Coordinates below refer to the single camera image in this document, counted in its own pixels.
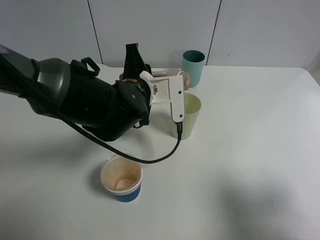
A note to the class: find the clear cup with blue sleeve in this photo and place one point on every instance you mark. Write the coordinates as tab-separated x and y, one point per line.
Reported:
122	178

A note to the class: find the light green plastic cup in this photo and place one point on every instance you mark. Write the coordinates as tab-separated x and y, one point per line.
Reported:
192	106

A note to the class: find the teal plastic cup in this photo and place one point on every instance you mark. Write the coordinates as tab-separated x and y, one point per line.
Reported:
193	62

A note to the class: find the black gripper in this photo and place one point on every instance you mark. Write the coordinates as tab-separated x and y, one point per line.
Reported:
135	92

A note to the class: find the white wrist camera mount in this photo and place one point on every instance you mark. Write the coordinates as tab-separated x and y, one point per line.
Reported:
167	89

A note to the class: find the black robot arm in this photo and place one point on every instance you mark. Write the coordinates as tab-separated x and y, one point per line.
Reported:
105	110

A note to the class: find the drink bottle with pink label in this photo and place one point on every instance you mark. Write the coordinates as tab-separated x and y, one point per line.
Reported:
174	72

